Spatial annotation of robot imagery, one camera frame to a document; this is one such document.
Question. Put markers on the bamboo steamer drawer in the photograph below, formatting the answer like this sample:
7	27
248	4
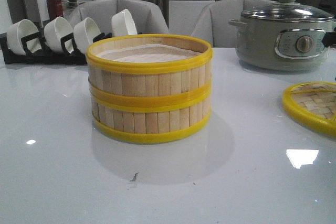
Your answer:
151	127
158	84

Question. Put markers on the woven bamboo steamer lid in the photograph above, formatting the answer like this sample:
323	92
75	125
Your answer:
312	104

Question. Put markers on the white steamer liner cloth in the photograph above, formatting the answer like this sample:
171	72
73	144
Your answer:
148	53

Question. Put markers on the left grey chair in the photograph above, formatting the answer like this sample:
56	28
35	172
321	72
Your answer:
145	17

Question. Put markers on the grey chair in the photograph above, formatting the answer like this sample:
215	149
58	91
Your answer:
145	17
212	23

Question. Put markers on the white bowl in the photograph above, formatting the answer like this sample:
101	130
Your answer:
16	32
123	24
54	31
84	33

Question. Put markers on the right grey chair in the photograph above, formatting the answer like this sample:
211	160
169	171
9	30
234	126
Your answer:
212	23

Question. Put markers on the grey electric cooking pot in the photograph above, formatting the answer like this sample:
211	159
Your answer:
283	46

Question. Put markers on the black dish rack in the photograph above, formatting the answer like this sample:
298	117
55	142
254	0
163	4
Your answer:
70	54

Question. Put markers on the glass pot lid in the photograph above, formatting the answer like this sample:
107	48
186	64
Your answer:
288	11

